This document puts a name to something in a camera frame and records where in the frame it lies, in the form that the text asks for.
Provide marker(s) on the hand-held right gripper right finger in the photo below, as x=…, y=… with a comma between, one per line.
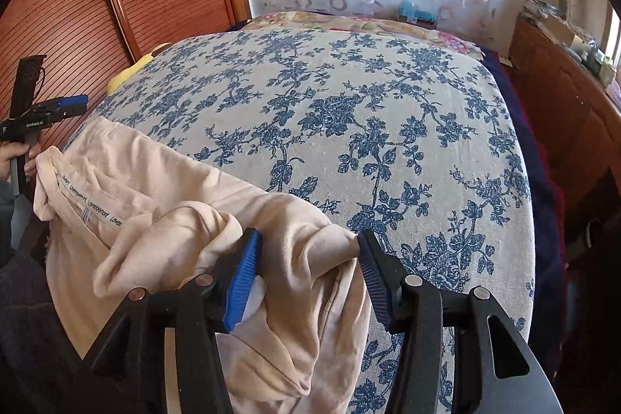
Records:
x=376, y=292

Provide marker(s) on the cardboard box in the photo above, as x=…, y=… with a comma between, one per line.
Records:
x=563, y=30

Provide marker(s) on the beige printed t-shirt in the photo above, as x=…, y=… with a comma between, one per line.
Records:
x=145, y=181

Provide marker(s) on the blue floral bed sheet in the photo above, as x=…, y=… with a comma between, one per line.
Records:
x=388, y=128

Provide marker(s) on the brown wooden side cabinet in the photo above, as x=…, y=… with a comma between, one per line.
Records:
x=567, y=103

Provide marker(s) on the yellow pillow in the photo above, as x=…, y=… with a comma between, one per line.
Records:
x=131, y=72

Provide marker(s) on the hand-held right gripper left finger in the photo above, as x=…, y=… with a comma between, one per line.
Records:
x=240, y=283

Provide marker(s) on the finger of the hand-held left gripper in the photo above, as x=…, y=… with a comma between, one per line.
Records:
x=68, y=110
x=73, y=99

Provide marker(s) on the light blue toy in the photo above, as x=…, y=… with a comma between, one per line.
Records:
x=415, y=12

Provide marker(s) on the pink floral quilt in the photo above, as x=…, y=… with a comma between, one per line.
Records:
x=368, y=26

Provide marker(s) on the navy blue blanket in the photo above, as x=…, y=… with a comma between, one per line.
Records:
x=533, y=181

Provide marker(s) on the person's left hand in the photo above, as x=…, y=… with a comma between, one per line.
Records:
x=30, y=166

